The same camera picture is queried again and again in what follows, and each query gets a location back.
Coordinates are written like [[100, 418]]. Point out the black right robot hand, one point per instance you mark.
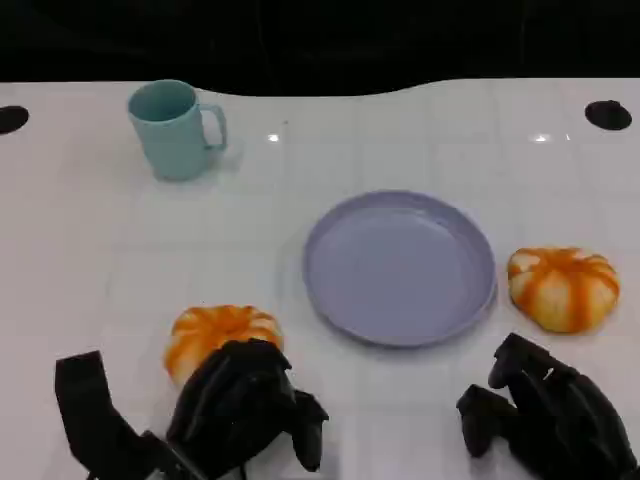
[[560, 415]]

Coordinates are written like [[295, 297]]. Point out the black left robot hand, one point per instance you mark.
[[240, 400]]

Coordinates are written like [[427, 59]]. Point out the lilac plate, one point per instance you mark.
[[400, 267]]

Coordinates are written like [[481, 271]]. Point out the orange white toy bread roll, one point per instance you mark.
[[215, 332], [562, 287]]

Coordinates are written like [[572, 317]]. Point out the pale green mug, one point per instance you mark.
[[167, 132]]

